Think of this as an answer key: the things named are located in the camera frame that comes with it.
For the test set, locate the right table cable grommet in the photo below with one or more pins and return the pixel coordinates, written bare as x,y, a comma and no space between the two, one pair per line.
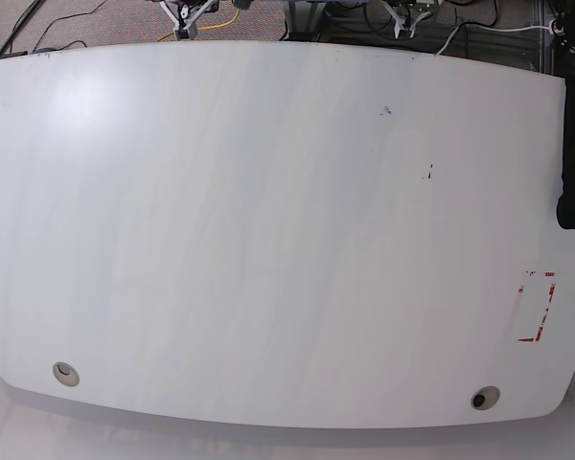
485,398

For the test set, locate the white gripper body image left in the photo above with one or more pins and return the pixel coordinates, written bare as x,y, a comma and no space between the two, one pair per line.
185,13

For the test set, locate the red tape rectangle marking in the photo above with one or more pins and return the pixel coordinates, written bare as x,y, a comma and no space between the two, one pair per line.
534,300

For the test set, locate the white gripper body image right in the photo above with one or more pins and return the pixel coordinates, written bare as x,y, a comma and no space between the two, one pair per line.
408,14

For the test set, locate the left table cable grommet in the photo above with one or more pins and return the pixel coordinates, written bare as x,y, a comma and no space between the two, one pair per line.
66,374

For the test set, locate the table cable grommet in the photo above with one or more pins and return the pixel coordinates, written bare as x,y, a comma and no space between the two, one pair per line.
66,374
485,398

